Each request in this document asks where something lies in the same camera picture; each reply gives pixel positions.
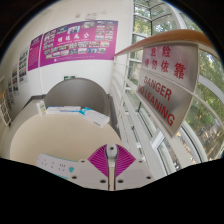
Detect grey curved seat back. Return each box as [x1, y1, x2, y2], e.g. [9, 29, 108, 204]
[43, 77, 111, 118]

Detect small upright white box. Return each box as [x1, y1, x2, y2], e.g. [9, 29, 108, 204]
[35, 99, 47, 116]

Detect white power strip teal edge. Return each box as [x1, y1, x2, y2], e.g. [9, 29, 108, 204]
[35, 153, 79, 179]

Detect large magenta photo poster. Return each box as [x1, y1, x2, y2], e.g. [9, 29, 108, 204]
[39, 19, 119, 68]

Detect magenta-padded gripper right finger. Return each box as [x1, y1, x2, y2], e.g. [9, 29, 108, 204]
[114, 144, 156, 192]

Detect white photo poster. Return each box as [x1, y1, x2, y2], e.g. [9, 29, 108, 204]
[6, 79, 14, 104]
[11, 66, 19, 96]
[18, 48, 29, 84]

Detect warning sign with red letters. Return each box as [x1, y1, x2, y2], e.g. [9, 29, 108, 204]
[136, 69, 194, 138]

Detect white railing with wooden handrail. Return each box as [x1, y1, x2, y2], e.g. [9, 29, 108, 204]
[109, 28, 224, 181]

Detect flat white box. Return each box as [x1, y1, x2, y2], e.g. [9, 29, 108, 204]
[61, 105, 82, 114]
[45, 105, 64, 115]

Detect white window frame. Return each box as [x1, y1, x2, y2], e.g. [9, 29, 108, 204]
[131, 0, 224, 174]

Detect white box with teal end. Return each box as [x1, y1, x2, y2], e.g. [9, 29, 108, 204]
[78, 106, 111, 129]

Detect narrow magenta poster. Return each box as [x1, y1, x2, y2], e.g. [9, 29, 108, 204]
[27, 34, 43, 72]

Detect warning sign with red characters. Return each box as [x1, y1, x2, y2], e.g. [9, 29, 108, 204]
[140, 41, 200, 93]

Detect white stair railing wooden top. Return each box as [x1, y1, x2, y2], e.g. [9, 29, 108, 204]
[0, 90, 13, 128]

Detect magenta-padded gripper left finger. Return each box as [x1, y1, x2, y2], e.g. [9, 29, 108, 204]
[67, 144, 110, 191]

